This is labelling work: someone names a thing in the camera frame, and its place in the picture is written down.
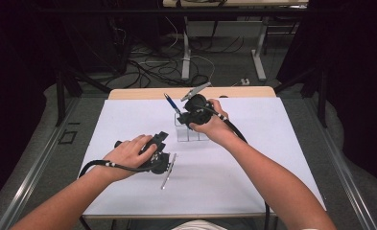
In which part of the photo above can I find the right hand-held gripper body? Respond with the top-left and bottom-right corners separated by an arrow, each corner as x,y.
180,81 -> 215,127

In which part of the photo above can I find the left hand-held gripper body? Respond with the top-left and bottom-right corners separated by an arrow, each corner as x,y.
113,140 -> 177,190

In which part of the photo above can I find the clear acrylic pen holder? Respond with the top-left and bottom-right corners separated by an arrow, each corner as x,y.
175,113 -> 210,143

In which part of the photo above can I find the blue ballpoint pen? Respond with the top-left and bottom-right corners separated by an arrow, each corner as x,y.
163,93 -> 181,115

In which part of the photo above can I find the person's right hand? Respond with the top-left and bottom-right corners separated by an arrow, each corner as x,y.
188,98 -> 243,149

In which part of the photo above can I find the person's left hand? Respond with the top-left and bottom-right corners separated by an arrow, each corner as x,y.
103,133 -> 159,182

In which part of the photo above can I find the white-legged desk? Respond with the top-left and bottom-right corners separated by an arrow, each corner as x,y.
162,0 -> 309,82

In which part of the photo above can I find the white paper sheet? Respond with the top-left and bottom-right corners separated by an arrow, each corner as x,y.
82,97 -> 327,216

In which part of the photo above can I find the person's white clothing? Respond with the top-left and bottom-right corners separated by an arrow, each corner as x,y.
171,219 -> 229,230

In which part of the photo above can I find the black metal stand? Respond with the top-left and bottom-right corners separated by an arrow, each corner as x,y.
55,63 -> 113,127
273,65 -> 328,128

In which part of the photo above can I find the black horizontal bar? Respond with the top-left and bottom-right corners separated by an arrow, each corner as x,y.
38,7 -> 309,15

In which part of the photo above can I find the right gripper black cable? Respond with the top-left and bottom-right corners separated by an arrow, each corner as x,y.
201,104 -> 271,230

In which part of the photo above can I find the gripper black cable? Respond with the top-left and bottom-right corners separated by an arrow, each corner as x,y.
201,104 -> 271,230
78,159 -> 158,179

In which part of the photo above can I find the bundle of black floor cables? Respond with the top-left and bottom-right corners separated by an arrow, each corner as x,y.
106,25 -> 247,90

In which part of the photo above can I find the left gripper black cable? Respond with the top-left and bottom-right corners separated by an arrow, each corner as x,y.
78,159 -> 158,179

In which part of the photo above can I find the aluminium floor rail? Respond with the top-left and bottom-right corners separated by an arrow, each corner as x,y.
0,97 -> 82,230
280,97 -> 377,230

